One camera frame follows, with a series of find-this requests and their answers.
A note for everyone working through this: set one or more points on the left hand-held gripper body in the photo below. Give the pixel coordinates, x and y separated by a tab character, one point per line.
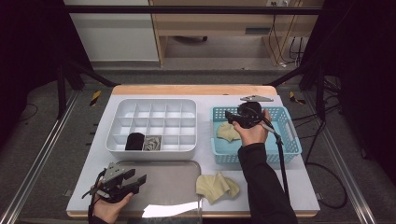
113	186

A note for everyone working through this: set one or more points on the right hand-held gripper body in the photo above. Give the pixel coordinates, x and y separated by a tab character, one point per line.
249	113

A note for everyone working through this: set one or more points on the pale yellow sock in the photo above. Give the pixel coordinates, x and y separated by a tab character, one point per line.
214	188
225	132

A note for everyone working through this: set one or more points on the black sock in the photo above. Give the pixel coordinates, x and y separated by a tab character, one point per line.
134	144
136	135

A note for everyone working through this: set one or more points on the translucent grey box lid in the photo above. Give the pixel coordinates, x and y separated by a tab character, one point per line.
168	183

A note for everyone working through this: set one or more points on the light blue plastic basket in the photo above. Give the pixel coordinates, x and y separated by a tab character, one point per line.
289	146

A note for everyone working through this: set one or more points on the white compartment storage box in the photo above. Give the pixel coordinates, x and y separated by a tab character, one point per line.
168	118

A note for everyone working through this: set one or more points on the person's right hand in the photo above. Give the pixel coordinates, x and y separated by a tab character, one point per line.
255	135

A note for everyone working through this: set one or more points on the person's left hand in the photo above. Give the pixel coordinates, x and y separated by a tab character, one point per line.
107	210

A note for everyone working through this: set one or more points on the white table mat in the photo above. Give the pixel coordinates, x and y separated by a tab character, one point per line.
90	174

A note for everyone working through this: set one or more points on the black yellow tape strip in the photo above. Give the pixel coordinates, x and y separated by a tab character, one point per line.
95	98
294	98

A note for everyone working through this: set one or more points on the black metal stand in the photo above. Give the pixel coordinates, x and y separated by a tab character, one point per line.
61	93
320	93

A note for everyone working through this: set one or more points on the black object under desk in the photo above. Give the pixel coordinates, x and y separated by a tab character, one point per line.
190	39

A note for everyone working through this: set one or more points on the wooden desk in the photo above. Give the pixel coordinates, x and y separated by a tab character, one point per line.
218	21

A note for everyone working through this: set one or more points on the black curtain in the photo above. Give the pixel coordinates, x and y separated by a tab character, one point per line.
367	77
28	62

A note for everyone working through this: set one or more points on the white cabinet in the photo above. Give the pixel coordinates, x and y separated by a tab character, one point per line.
115	37

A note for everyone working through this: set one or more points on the aluminium rail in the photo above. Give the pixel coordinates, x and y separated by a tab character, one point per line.
39	161
356	196

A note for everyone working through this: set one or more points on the white wall socket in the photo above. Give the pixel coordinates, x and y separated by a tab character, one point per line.
278	3

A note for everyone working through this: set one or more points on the black frame bar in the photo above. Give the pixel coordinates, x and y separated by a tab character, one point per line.
186	10

